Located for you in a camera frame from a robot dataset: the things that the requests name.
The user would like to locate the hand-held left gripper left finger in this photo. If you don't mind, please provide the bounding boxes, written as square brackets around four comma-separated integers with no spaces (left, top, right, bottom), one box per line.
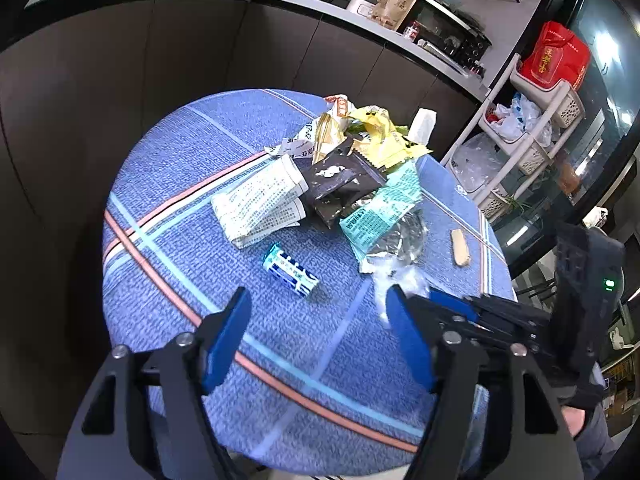
[56,287,266,480]

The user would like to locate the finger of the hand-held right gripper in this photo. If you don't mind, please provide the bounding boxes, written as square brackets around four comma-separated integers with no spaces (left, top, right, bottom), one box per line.
[462,299,553,333]
[420,294,541,356]

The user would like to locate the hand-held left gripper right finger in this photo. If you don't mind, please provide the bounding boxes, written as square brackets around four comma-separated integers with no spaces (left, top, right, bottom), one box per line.
[385,284,586,480]

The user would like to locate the clear plastic wrap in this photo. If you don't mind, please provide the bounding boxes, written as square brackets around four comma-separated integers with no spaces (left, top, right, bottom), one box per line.
[370,260,432,328]

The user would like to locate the teal white wrapper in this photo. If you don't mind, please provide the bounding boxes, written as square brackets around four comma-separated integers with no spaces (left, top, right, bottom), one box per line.
[340,160,423,263]

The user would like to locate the yellow snack wrapper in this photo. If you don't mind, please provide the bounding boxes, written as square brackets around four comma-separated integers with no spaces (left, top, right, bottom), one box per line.
[345,105,435,170]

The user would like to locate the gold orange snack bag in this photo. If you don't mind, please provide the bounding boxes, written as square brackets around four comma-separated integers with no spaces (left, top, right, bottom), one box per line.
[311,112,351,166]

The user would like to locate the person's right forearm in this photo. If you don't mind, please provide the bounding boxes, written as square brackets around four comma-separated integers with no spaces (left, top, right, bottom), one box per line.
[560,370,621,480]

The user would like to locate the small blue white pack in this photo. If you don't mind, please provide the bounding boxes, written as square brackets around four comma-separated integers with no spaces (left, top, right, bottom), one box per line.
[262,242,321,298]

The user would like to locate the silver foil wrapper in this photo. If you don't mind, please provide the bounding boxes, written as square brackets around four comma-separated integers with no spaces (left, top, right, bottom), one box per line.
[357,210,428,275]

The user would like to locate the green plant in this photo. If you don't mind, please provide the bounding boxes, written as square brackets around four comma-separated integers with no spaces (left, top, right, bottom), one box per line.
[502,192,533,218]

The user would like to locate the white printed paper wrapper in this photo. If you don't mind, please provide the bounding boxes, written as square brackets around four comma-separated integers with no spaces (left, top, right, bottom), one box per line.
[211,154,311,250]

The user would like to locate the blue plaid tablecloth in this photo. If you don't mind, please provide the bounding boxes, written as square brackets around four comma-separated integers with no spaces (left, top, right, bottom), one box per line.
[101,89,516,478]

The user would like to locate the clear plastic bags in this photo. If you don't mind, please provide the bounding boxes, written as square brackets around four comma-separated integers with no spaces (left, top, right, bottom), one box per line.
[450,132,508,196]

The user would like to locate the dark brown wrapper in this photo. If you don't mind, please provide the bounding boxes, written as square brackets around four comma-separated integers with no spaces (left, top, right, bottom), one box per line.
[299,137,388,230]

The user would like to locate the white plastic bags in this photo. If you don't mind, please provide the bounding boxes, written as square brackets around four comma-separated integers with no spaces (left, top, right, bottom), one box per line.
[482,92,553,143]

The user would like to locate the white storage rack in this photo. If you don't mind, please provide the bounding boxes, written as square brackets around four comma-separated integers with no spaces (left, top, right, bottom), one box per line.
[440,52,586,221]

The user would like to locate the gold white wrapper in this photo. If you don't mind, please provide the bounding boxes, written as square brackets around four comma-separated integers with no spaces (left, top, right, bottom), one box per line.
[264,119,321,160]

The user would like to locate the white red wrapper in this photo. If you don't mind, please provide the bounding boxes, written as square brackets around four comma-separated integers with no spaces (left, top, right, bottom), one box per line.
[324,94,357,118]

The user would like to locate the red gift bag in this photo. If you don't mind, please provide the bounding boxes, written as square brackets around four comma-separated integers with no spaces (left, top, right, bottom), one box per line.
[520,21,592,93]

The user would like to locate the black toaster oven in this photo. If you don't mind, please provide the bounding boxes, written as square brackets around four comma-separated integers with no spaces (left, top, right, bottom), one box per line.
[406,0,493,73]

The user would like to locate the brown paper bag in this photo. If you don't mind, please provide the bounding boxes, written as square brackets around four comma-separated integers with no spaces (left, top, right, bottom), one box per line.
[369,0,420,31]

